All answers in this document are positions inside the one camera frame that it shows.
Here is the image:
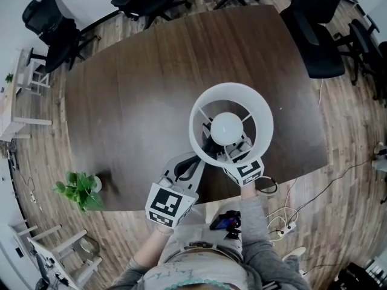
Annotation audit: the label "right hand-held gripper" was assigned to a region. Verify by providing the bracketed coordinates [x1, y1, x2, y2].
[223, 136, 265, 188]

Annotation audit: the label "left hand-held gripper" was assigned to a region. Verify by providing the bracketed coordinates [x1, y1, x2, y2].
[145, 152, 205, 230]

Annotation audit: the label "white table lamp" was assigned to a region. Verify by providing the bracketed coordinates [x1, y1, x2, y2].
[188, 82, 275, 169]

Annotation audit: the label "person's left forearm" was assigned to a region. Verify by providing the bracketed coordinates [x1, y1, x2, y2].
[131, 227, 176, 268]

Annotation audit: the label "person's right forearm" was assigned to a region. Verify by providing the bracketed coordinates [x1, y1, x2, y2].
[240, 184, 273, 262]

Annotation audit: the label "dark brown conference table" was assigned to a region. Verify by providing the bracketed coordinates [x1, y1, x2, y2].
[65, 4, 329, 213]

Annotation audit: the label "black waist device blue screen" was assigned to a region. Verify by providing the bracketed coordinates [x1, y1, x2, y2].
[209, 210, 242, 240]

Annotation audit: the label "person's right pale shoe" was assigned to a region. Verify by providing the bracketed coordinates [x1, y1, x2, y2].
[282, 246, 307, 261]

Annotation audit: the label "person's clothed torso and legs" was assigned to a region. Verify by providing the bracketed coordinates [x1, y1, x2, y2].
[105, 219, 312, 290]

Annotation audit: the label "green plant in white pot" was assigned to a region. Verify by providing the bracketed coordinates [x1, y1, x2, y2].
[51, 170, 105, 213]

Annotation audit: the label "pale plastic bag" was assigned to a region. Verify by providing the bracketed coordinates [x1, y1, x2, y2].
[72, 236, 100, 264]

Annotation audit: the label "white cluttered worktable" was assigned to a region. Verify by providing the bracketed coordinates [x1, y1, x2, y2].
[27, 237, 79, 290]

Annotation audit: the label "light wooden side table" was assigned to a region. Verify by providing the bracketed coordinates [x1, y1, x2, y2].
[0, 49, 53, 140]

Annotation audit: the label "white cross-braced stool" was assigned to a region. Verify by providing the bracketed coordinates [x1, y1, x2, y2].
[16, 48, 51, 96]

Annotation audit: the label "tangled white cable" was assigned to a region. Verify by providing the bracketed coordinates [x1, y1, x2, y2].
[265, 176, 299, 243]

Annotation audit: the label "teal bead necklace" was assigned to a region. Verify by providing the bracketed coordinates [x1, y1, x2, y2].
[163, 278, 233, 290]

